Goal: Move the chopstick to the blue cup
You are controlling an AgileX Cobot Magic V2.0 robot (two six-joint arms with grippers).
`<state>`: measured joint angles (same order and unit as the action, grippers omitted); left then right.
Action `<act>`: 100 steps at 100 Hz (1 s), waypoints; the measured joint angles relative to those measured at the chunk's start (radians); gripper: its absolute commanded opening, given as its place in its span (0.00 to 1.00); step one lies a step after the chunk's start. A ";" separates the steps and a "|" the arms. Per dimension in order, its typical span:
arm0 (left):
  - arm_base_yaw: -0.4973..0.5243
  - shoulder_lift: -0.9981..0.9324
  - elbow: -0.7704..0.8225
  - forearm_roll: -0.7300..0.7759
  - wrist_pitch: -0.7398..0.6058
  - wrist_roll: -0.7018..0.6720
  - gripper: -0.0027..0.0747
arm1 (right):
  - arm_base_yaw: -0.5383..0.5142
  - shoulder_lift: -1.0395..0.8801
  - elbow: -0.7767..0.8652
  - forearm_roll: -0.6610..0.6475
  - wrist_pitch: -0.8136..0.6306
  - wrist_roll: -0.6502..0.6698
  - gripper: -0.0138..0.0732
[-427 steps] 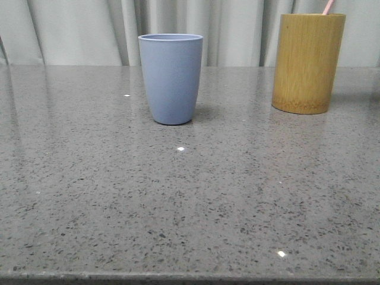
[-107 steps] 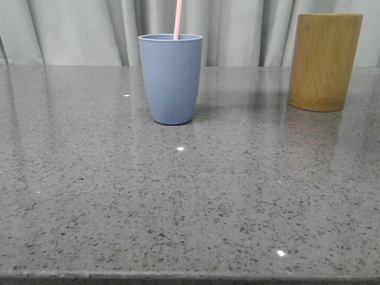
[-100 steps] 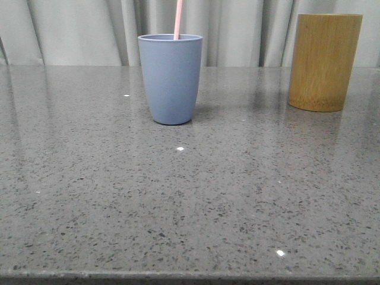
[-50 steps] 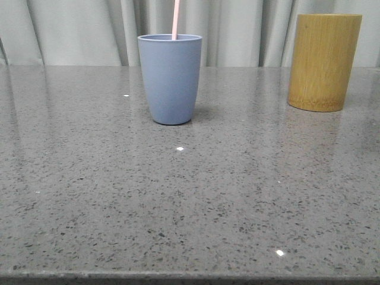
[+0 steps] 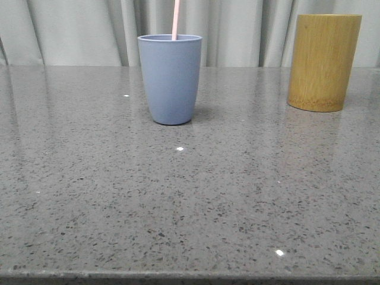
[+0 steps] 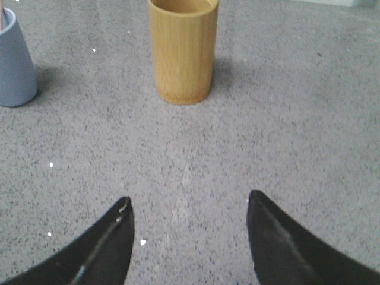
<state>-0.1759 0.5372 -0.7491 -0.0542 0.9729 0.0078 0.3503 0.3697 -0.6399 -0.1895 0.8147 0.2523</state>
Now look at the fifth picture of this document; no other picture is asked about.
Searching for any grey-green curtain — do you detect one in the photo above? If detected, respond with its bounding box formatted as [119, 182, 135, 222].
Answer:
[1, 1, 379, 67]

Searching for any blue plastic cup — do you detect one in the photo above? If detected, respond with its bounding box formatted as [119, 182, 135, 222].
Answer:
[138, 34, 202, 125]

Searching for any bamboo wooden cup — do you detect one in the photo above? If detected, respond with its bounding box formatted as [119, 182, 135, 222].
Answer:
[287, 14, 362, 112]

